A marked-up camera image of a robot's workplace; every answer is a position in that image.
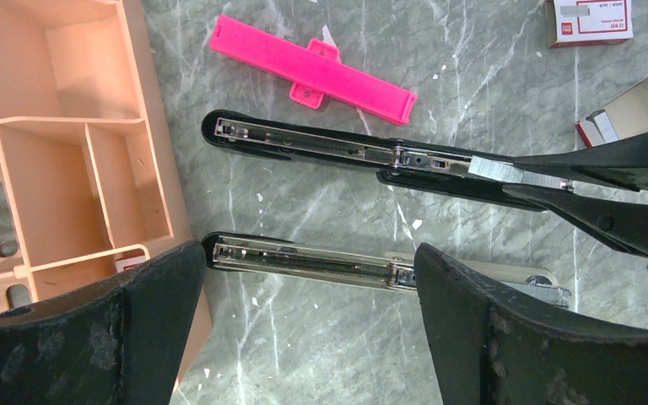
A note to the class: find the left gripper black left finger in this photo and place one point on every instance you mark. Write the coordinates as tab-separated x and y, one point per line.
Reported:
119	340

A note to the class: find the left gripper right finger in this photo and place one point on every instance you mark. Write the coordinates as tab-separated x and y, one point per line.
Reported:
492	344

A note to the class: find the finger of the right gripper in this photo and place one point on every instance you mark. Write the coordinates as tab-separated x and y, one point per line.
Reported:
621	226
622	164

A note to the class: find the brown cardboard staple tray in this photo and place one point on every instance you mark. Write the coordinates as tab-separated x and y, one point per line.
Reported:
624	117

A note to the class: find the beige black stapler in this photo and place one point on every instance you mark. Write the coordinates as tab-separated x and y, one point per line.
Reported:
393	271

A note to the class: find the grey staple piece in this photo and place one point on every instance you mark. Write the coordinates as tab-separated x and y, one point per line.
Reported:
536	179

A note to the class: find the red white staple box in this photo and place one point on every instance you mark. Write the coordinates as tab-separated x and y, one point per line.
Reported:
587	22

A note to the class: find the pink plastic staple remover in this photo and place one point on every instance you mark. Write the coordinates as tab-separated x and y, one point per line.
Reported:
314	71

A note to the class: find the silver staple strip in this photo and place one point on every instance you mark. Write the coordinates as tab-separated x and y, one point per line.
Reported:
495	170

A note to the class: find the staple box in organizer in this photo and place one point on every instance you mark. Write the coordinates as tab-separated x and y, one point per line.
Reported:
128	260

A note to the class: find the orange mesh file organizer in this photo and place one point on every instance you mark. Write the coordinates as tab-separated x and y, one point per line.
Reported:
86	159

